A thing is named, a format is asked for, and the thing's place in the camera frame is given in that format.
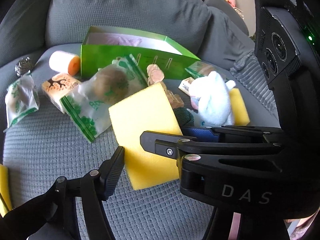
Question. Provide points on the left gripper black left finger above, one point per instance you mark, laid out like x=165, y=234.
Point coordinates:
x=110, y=171

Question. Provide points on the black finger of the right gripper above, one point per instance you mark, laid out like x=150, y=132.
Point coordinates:
x=175, y=144

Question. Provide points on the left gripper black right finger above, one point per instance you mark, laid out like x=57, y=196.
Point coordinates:
x=201, y=134

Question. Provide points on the dark green scrunchie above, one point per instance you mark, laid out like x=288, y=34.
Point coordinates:
x=183, y=116

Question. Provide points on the white plush toy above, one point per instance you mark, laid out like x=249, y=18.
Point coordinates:
x=210, y=101

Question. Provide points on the yellow sponge large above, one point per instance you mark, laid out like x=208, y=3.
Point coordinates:
x=146, y=127

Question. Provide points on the purple checked scrunchie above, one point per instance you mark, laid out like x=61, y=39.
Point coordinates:
x=118, y=40

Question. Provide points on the green zip bag right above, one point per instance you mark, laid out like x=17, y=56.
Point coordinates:
x=200, y=69

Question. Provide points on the green zip bag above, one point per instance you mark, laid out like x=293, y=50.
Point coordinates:
x=21, y=100
x=200, y=69
x=87, y=104

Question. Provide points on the green zip bag centre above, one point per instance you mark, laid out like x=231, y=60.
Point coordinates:
x=87, y=104

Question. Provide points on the beige hair claw clip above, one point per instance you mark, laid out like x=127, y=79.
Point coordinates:
x=156, y=75

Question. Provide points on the light blue ribbed blanket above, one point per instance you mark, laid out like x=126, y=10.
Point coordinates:
x=249, y=73

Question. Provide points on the tree print tissue pack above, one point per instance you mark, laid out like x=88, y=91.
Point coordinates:
x=57, y=87

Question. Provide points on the yellow sponge at edge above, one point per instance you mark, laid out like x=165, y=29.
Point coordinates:
x=6, y=205

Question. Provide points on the green zip bag left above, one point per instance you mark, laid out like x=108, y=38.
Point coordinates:
x=21, y=100

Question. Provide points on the orange white foam roller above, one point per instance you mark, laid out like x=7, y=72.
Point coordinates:
x=64, y=62

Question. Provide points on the green cardboard box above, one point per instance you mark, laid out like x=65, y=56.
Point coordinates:
x=157, y=49

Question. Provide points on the steel wool scrubber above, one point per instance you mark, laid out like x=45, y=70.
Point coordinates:
x=24, y=66

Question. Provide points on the grey sofa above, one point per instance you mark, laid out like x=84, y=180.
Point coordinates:
x=46, y=144

